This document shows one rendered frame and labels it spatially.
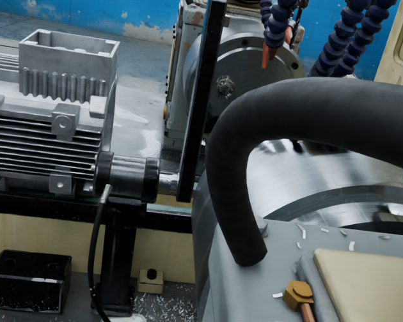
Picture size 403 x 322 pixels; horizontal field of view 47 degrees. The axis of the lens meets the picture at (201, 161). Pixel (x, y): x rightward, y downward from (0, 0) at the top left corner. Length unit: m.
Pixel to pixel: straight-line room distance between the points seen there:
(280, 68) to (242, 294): 0.74
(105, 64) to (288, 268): 0.46
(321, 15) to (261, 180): 5.86
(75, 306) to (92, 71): 0.34
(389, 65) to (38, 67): 0.59
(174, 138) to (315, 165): 0.83
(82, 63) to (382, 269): 0.50
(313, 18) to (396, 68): 5.37
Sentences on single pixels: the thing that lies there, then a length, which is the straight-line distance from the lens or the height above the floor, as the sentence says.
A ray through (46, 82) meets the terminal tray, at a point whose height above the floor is 1.10.
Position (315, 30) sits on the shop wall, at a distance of 6.26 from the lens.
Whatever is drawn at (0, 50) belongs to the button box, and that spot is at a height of 1.06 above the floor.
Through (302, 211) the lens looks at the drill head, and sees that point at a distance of 0.36.
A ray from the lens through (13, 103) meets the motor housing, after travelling 0.68.
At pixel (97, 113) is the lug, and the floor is 1.07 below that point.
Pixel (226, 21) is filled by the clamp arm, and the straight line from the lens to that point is 0.54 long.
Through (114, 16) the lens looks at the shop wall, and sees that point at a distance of 6.47.
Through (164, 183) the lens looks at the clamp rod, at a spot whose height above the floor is 1.02.
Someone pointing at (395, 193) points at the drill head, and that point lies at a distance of 0.38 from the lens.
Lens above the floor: 1.30
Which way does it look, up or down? 25 degrees down
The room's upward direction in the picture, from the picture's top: 11 degrees clockwise
